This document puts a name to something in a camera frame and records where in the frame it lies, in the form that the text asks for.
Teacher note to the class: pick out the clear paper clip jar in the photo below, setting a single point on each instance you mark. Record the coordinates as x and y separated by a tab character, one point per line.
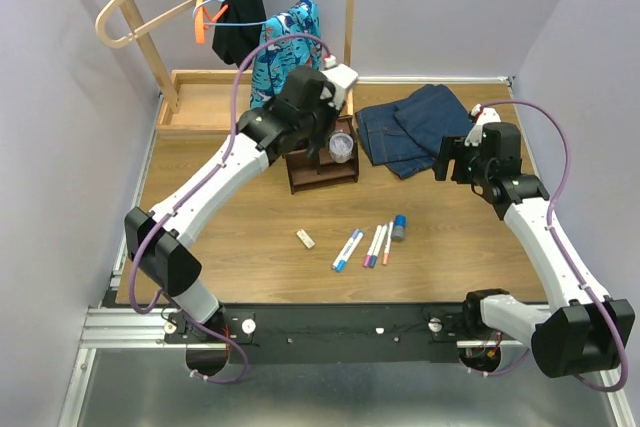
341	146

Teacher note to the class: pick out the white marker teal cap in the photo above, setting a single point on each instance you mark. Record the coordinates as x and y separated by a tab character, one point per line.
378	246

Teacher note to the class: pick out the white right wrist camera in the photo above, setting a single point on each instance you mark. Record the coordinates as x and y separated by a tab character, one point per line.
480	116

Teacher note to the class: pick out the grey blue glue stick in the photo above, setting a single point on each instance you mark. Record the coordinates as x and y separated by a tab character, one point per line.
398	232

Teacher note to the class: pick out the black hanging garment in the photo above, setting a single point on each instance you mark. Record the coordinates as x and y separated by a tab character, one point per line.
239	30

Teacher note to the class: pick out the blue patterned shorts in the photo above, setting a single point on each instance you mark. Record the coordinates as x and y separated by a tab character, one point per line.
273	64

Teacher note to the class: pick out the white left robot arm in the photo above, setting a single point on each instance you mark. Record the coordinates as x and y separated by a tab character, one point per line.
158	241

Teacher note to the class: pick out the wooden clothes rack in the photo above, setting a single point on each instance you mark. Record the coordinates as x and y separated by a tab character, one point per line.
193	101

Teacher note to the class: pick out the folded blue jeans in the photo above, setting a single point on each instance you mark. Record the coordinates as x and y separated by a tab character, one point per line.
406	135

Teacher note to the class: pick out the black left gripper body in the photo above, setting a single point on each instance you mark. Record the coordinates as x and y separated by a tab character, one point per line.
318	128

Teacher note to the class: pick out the aluminium frame rail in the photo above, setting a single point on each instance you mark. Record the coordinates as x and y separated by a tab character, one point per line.
318	365

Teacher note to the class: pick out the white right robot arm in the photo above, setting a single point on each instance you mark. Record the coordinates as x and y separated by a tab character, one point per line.
585	329

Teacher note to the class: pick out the white marker salmon cap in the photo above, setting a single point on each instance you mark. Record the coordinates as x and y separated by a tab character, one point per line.
388	242

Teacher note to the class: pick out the white marker lavender cap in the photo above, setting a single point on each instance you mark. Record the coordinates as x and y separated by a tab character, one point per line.
343	251

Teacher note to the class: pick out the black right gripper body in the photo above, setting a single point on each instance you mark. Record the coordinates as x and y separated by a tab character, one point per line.
466	168

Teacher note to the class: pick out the white marker blue cap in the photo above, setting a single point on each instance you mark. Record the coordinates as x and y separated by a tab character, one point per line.
349	252

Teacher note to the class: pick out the white eraser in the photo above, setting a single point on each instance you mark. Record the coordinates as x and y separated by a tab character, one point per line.
305	238

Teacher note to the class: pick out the white marker magenta cap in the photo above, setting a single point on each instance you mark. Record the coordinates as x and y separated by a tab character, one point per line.
372	246

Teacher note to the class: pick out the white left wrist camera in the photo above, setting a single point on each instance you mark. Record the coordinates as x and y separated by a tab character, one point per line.
342	77

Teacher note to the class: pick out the dark wooden desk organizer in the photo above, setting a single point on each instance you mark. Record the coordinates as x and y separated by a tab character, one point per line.
304	174

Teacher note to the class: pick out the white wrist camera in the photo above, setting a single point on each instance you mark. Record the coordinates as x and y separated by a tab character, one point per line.
480	116
342	77

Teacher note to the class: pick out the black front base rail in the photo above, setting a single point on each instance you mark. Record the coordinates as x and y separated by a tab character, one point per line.
358	333

